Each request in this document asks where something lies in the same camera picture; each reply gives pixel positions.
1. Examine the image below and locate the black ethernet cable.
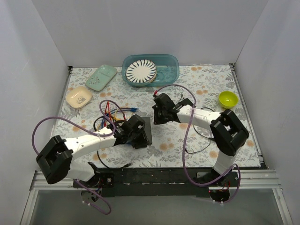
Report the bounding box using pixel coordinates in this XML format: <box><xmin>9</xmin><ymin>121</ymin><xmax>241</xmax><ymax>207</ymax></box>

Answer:
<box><xmin>93</xmin><ymin>114</ymin><xmax>132</xmax><ymax>169</ymax></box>

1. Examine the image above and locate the green rectangular ceramic dish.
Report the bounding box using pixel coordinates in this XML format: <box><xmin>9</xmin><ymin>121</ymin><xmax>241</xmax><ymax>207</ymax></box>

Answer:
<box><xmin>86</xmin><ymin>65</ymin><xmax>117</xmax><ymax>91</ymax></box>

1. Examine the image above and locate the floral table mat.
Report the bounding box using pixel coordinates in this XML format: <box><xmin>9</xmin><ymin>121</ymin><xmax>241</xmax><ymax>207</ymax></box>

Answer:
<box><xmin>50</xmin><ymin>64</ymin><xmax>262</xmax><ymax>168</ymax></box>

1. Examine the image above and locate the beige square panda dish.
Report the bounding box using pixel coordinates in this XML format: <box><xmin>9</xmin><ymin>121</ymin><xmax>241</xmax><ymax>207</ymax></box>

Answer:
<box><xmin>65</xmin><ymin>86</ymin><xmax>92</xmax><ymax>109</ymax></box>

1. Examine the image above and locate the red ethernet cable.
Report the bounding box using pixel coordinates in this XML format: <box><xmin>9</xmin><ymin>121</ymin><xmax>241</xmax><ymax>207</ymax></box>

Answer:
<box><xmin>105</xmin><ymin>101</ymin><xmax>113</xmax><ymax>120</ymax></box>

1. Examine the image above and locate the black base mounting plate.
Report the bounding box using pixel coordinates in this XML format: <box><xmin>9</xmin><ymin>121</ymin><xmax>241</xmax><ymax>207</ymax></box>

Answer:
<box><xmin>73</xmin><ymin>168</ymin><xmax>238</xmax><ymax>198</ymax></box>

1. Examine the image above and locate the aluminium frame rail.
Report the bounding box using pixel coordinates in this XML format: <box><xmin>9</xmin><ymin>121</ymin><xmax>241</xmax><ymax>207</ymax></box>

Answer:
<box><xmin>30</xmin><ymin>170</ymin><xmax>282</xmax><ymax>190</ymax></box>

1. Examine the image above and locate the black power adapter brick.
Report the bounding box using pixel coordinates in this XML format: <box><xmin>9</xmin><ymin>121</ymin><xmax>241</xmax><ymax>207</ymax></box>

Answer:
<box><xmin>178</xmin><ymin>98</ymin><xmax>193</xmax><ymax>106</ymax></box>

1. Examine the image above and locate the teal plastic basin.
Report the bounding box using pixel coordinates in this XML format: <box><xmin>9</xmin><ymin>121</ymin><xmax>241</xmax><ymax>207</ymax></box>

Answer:
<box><xmin>121</xmin><ymin>54</ymin><xmax>180</xmax><ymax>87</ymax></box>

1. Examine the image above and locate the lime green bowl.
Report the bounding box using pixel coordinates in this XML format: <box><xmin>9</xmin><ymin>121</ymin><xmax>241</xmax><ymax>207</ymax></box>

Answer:
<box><xmin>218</xmin><ymin>91</ymin><xmax>239</xmax><ymax>109</ymax></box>

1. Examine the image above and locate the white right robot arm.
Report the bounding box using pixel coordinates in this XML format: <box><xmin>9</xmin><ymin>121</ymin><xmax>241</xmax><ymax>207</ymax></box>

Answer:
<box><xmin>152</xmin><ymin>93</ymin><xmax>249</xmax><ymax>175</ymax></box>

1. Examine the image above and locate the blue striped white plate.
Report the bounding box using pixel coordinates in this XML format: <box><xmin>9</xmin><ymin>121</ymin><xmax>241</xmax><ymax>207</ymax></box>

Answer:
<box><xmin>125</xmin><ymin>60</ymin><xmax>157</xmax><ymax>84</ymax></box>

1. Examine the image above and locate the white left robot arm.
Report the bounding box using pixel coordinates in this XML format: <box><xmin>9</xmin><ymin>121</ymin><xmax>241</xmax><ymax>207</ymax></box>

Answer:
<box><xmin>36</xmin><ymin>115</ymin><xmax>152</xmax><ymax>184</ymax></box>

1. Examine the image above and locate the black network switch box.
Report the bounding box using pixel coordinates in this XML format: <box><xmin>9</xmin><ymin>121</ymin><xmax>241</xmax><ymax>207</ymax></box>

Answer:
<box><xmin>138</xmin><ymin>117</ymin><xmax>153</xmax><ymax>148</ymax></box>

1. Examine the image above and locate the thin black power cord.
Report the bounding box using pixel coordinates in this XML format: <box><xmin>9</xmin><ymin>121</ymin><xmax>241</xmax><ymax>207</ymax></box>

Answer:
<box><xmin>175</xmin><ymin>92</ymin><xmax>218</xmax><ymax>155</ymax></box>

